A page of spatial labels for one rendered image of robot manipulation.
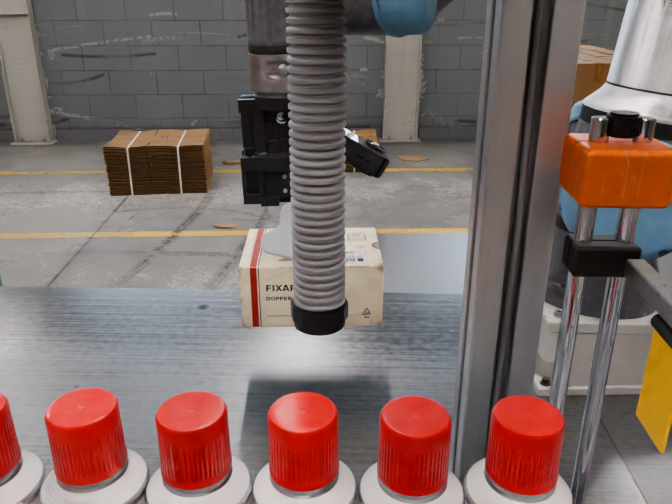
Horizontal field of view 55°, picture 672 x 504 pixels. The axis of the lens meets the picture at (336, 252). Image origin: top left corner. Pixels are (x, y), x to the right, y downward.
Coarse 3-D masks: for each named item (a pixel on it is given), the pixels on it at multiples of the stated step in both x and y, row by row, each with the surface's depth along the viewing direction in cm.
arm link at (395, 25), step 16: (352, 0) 60; (368, 0) 60; (384, 0) 60; (400, 0) 59; (416, 0) 59; (432, 0) 62; (352, 16) 61; (368, 16) 61; (384, 16) 60; (400, 16) 60; (416, 16) 60; (432, 16) 63; (352, 32) 64; (368, 32) 63; (384, 32) 63; (400, 32) 62; (416, 32) 62
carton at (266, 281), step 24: (360, 240) 78; (240, 264) 72; (264, 264) 72; (288, 264) 72; (360, 264) 72; (240, 288) 72; (264, 288) 72; (288, 288) 72; (360, 288) 72; (264, 312) 73; (288, 312) 73; (360, 312) 73
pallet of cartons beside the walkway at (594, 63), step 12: (588, 48) 421; (600, 48) 418; (588, 60) 353; (600, 60) 352; (576, 72) 337; (588, 72) 338; (600, 72) 338; (576, 84) 340; (588, 84) 340; (600, 84) 340; (576, 96) 342
